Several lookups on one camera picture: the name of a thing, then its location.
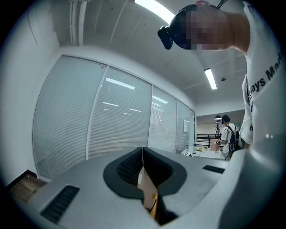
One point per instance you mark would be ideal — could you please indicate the black metal railing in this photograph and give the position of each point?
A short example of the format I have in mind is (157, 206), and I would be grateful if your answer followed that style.
(203, 139)

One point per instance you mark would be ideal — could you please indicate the person's head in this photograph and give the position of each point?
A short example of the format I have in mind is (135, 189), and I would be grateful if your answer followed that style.
(207, 26)

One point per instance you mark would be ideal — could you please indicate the pink hair clip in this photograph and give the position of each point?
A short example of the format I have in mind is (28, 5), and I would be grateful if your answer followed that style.
(202, 2)

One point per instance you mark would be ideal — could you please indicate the long ceiling light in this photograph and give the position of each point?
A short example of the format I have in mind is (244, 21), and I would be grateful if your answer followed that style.
(210, 78)
(156, 9)

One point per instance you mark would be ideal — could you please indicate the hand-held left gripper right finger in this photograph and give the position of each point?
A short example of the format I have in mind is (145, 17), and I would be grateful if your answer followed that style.
(157, 167)

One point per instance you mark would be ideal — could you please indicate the pink box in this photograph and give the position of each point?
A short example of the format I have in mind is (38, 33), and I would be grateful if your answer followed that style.
(215, 145)

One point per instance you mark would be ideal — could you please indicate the glass partition panel with blinds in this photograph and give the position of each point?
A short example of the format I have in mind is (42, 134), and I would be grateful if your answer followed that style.
(182, 138)
(67, 116)
(120, 116)
(162, 120)

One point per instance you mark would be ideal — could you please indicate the black head-worn camera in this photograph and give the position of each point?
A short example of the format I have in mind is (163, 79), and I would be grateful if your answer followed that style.
(165, 36)

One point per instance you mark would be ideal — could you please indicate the pink folder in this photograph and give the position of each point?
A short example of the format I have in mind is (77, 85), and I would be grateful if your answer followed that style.
(148, 190)

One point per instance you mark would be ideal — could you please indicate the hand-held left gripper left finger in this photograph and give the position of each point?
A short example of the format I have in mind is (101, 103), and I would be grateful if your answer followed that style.
(129, 166)

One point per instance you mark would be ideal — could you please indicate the white table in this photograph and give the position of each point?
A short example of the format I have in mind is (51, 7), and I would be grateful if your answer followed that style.
(207, 154)

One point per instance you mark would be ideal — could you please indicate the white printed t-shirt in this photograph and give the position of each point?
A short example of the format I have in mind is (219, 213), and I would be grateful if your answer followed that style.
(263, 67)

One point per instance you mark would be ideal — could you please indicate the white paper notice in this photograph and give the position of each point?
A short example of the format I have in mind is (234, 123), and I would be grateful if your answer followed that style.
(186, 126)

